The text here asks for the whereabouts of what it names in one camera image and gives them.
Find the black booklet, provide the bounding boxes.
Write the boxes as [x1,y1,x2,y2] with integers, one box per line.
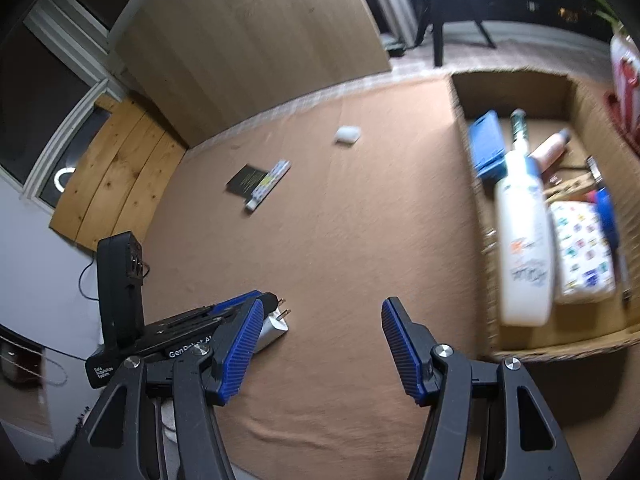
[225,164,273,196]

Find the brown clothespin packet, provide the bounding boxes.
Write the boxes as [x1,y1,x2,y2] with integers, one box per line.
[545,170,598,206]

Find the light wooden panel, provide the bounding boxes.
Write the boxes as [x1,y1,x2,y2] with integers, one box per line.
[107,0,393,151]

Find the white window frame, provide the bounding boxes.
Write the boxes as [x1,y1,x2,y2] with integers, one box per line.
[22,0,126,208]

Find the white patterned tube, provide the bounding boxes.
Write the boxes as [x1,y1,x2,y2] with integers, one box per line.
[245,159,292,212]

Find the dark tube with white cap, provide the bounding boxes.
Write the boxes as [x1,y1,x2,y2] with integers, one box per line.
[509,108,531,153]

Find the white charger adapter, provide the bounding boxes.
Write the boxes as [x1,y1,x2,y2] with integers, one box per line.
[254,297,292,355]

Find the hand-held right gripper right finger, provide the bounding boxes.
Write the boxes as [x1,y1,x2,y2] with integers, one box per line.
[381,296,583,480]

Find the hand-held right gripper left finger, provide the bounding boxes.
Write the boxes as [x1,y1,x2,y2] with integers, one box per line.
[60,299,266,480]

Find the pine plank board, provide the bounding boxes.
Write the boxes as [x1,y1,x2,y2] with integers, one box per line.
[49,92,190,252]

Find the white bottle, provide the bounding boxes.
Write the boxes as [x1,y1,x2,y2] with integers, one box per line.
[494,150,556,327]

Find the blue round case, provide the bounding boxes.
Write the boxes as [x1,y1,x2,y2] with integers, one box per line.
[595,187,621,261]

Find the black chair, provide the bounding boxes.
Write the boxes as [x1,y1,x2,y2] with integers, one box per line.
[415,0,498,68]

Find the black cable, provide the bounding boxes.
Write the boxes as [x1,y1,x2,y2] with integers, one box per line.
[77,255,151,303]

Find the blue rectangular case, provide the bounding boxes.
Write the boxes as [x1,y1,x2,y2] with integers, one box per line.
[468,112,508,181]

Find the pink bottle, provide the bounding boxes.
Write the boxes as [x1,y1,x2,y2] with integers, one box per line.
[527,128,573,173]

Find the white patterned tissue pack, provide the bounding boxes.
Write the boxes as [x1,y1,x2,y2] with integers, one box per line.
[550,201,617,306]

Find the red and white bag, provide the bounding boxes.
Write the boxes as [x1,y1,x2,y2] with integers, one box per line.
[605,32,640,143]

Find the cardboard box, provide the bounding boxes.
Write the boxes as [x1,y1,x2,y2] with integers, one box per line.
[447,67,640,363]

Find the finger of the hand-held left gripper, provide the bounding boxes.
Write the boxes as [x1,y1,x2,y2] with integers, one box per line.
[200,290,281,314]

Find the white door frame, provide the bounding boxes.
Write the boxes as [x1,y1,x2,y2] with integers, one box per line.
[350,0,421,56]

